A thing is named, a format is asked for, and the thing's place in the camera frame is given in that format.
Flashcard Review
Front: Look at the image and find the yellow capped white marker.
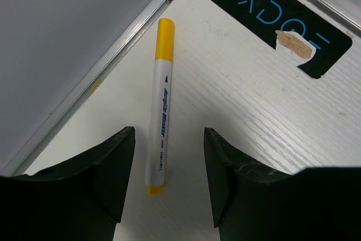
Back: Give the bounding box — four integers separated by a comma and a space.
145, 18, 175, 195

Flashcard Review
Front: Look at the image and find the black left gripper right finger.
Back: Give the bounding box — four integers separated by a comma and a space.
204, 128, 360, 240

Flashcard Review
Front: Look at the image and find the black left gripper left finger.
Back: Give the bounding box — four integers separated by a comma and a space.
1, 126, 135, 240

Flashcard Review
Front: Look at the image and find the black XDOF logo sticker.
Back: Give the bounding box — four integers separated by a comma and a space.
211, 0, 353, 79

